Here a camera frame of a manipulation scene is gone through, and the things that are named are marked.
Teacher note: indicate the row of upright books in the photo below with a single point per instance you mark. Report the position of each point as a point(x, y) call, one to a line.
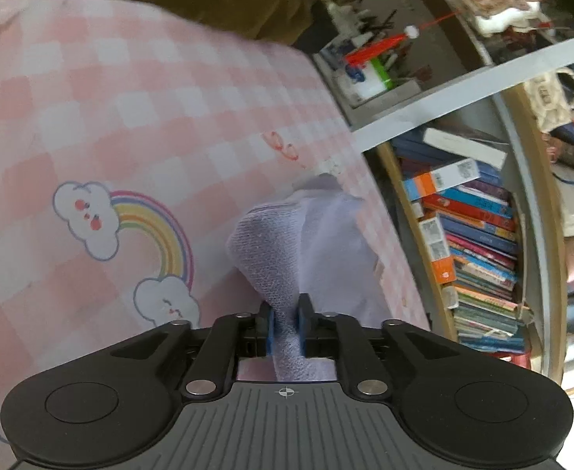
point(482, 254)

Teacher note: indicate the white tub with green lid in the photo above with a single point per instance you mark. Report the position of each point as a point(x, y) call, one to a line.
point(370, 85)

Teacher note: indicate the cream woven basket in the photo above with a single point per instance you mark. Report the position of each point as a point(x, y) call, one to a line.
point(553, 100)

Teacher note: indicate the white blue orange carton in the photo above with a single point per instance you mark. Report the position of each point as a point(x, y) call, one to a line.
point(443, 178)

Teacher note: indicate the wooden bookshelf with white frame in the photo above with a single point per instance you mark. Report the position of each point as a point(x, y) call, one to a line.
point(463, 98)

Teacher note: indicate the purple and pink sweater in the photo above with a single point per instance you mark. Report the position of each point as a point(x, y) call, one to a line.
point(316, 254)

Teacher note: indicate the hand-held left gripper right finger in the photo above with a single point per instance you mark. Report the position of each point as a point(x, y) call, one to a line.
point(303, 333)

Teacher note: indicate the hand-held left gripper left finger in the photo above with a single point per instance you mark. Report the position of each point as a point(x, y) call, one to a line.
point(270, 333)

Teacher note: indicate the olive brown cloth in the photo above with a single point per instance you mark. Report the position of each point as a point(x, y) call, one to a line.
point(218, 0)

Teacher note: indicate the white orange toothpaste box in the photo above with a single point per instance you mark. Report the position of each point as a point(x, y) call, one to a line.
point(436, 249)

